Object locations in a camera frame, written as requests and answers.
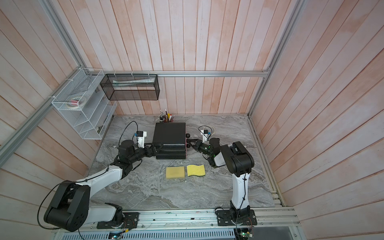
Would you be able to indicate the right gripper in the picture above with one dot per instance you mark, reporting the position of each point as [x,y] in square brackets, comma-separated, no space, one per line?
[198,145]

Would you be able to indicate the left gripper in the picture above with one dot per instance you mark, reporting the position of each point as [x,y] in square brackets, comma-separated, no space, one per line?
[154,151]

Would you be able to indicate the black drawer cabinet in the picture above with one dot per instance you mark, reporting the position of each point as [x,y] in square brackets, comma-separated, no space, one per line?
[172,137]

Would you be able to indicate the yellow sponge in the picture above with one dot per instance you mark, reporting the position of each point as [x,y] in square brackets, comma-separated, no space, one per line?
[196,170]
[175,172]

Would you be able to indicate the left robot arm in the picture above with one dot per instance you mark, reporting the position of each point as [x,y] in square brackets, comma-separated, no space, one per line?
[70,207]

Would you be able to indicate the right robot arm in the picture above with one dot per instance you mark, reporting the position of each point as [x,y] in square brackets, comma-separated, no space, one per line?
[239,162]

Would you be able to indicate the tape roll on shelf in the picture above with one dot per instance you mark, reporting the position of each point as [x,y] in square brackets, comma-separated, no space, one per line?
[74,103]

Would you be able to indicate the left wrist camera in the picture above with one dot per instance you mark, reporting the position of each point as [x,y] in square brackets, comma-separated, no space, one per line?
[140,136]

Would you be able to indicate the black mesh wall basket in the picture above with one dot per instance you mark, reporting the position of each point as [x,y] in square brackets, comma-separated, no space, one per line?
[131,87]

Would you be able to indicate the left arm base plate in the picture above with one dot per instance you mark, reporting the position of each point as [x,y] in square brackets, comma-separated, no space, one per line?
[129,220]

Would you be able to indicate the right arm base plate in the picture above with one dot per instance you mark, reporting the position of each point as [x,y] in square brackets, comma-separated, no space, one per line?
[230,218]

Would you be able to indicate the white wire wall shelf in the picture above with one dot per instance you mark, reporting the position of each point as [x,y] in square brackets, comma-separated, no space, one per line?
[92,119]

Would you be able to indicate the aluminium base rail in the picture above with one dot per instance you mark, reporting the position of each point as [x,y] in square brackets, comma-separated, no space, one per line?
[193,219]

